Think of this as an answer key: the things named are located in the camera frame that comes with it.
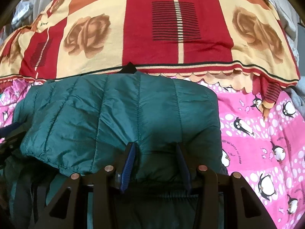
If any grey cloth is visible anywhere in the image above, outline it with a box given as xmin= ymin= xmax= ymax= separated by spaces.
xmin=285 ymin=86 xmax=305 ymax=109

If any green quilted jacket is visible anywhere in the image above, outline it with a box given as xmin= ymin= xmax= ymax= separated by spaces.
xmin=5 ymin=73 xmax=228 ymax=229

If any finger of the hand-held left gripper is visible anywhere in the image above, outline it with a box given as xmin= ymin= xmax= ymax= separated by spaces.
xmin=0 ymin=134 xmax=24 ymax=155
xmin=0 ymin=122 xmax=23 ymax=137

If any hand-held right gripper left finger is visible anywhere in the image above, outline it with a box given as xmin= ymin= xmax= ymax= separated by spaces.
xmin=33 ymin=142 xmax=137 ymax=229

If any red checked rose blanket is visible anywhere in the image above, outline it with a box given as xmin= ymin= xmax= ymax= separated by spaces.
xmin=0 ymin=0 xmax=301 ymax=115

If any pink penguin bedsheet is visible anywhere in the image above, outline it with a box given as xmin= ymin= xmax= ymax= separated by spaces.
xmin=0 ymin=76 xmax=305 ymax=229

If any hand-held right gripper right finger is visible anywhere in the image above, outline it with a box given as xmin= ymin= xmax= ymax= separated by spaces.
xmin=175 ymin=144 xmax=277 ymax=229

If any beige patterned curtain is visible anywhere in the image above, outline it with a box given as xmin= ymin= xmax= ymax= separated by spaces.
xmin=241 ymin=0 xmax=301 ymax=44

